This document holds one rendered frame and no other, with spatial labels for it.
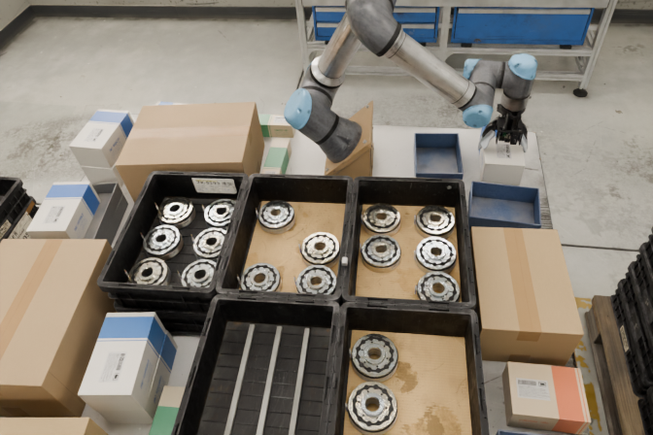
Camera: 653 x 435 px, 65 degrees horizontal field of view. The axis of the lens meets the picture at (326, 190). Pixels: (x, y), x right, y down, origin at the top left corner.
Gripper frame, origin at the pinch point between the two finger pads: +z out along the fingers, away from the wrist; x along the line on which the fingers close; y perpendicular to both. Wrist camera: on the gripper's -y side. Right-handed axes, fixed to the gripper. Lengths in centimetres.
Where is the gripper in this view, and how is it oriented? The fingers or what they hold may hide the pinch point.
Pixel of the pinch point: (500, 150)
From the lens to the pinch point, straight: 177.4
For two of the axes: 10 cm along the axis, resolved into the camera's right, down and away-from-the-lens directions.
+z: 0.7, 6.8, 7.3
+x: 9.8, 0.7, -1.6
